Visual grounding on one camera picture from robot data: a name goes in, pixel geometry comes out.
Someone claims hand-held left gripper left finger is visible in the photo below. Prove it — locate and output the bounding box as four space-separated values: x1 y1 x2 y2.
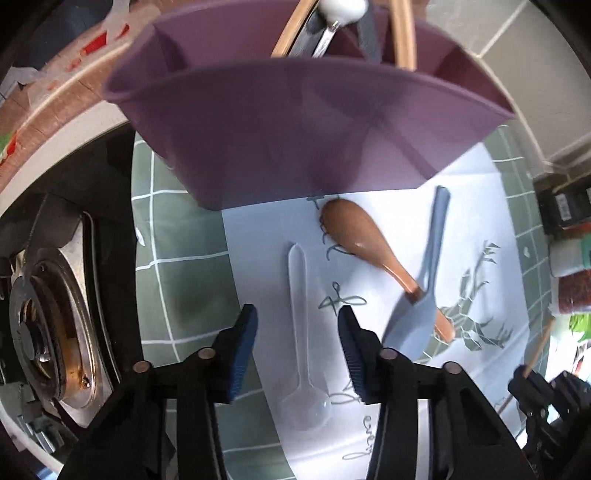
60 303 259 480

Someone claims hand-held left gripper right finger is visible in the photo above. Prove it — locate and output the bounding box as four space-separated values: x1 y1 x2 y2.
337 305 527 480

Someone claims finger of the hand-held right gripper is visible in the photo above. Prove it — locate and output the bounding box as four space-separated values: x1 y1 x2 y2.
507 367 555 423
551 370 591 409

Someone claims wooden chopstick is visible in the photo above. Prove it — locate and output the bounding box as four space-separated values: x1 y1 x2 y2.
390 0 419 70
270 0 319 58
496 318 556 415

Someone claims clear plastic spoon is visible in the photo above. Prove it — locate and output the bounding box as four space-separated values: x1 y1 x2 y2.
277 242 333 432

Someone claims purple plastic utensil holder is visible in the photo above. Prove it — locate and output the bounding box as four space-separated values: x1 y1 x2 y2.
102 0 517 212

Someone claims small black-handled metal spoon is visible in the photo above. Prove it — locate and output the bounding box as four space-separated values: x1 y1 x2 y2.
293 14 326 58

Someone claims white ball-end metal utensil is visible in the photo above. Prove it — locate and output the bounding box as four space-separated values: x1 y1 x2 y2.
311 0 370 58

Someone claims blue plastic spoon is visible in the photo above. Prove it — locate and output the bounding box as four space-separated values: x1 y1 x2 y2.
382 185 451 361

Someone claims green plastic packet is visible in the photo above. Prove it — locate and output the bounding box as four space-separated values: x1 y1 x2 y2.
568 314 591 342

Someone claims green and white tablecloth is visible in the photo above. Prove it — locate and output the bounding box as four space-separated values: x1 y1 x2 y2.
130 124 555 480

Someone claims jar with yellow lid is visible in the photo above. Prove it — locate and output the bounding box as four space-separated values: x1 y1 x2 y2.
554 274 591 315

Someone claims brown wooden spoon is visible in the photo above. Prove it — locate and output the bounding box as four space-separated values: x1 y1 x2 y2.
321 198 455 343

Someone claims salt shaker teal cap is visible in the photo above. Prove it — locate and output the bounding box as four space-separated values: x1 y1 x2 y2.
549 237 591 278

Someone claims dark soy sauce bottle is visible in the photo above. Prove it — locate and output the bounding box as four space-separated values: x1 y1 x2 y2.
533 178 591 236

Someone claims gas stove burner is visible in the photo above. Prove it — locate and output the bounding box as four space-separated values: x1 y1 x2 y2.
0 134 153 472

